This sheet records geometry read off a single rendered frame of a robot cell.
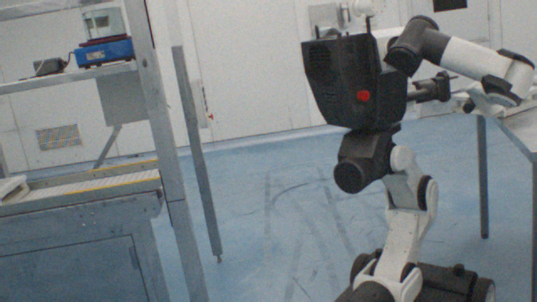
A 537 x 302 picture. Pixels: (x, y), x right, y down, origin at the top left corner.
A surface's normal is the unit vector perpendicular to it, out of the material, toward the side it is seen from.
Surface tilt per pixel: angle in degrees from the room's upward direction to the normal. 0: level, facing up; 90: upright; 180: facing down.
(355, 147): 45
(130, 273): 90
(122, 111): 90
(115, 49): 90
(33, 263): 90
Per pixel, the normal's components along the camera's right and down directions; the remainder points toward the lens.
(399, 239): -0.54, -0.53
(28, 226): 0.08, 0.23
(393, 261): -0.43, -0.72
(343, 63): 0.45, 0.14
